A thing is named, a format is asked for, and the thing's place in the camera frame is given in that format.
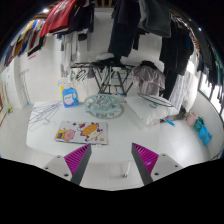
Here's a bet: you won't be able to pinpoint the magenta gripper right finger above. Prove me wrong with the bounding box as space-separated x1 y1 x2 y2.
131 143 159 185

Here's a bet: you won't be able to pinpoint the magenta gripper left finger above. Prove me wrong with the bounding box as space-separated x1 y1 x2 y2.
64 144 92 185

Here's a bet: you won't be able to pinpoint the round grey clip hanger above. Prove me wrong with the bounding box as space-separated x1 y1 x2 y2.
84 94 123 119

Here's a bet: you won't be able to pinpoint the dark round hoop hanger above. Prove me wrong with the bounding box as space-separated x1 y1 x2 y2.
138 93 172 108

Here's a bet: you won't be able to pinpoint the pink bucket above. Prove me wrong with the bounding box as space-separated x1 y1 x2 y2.
186 111 198 126

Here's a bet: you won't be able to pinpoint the blue detergent bottle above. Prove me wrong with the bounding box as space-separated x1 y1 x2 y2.
62 84 79 108

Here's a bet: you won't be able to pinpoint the teal blue bag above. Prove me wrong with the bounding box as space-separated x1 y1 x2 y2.
194 117 212 146

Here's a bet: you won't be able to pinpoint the grey garment on rack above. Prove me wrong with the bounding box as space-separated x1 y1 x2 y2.
131 61 165 95

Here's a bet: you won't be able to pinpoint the black folding drying rack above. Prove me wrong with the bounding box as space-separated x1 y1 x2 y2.
71 62 133 96

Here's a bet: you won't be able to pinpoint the black hanging coat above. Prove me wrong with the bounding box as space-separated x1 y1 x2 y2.
159 19 194 99

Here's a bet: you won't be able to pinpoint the black hanging trousers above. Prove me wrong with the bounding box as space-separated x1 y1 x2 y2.
108 0 141 57

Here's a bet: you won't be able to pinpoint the red hanging shirt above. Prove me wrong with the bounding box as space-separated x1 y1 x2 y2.
39 0 76 38

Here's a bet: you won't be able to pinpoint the grey hanging jacket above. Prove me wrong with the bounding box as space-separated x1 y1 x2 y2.
139 0 171 38

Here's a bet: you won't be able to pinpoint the pile of wire hangers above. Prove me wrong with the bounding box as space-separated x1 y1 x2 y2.
28 101 62 132

